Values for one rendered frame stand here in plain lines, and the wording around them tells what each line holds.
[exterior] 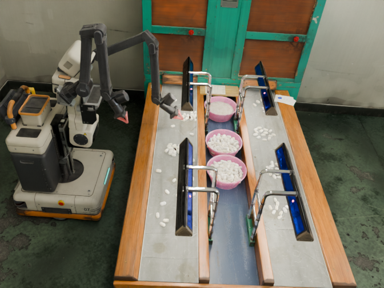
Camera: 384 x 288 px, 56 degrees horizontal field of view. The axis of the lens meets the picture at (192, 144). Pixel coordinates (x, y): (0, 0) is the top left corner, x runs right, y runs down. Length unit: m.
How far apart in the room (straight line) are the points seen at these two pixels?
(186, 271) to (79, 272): 1.11
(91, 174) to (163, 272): 1.36
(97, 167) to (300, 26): 1.97
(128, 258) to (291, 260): 0.86
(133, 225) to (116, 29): 2.41
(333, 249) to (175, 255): 0.86
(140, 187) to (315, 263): 1.08
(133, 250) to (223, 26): 1.82
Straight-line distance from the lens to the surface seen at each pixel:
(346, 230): 3.38
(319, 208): 2.36
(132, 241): 2.04
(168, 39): 3.03
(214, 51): 3.07
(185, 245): 2.05
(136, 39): 2.50
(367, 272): 3.20
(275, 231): 2.19
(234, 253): 2.13
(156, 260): 2.00
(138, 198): 2.22
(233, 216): 2.28
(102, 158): 3.19
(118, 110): 2.30
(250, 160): 2.51
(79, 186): 2.99
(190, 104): 2.38
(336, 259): 2.17
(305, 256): 2.15
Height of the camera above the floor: 2.45
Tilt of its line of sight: 41 degrees down
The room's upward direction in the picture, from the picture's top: 5 degrees clockwise
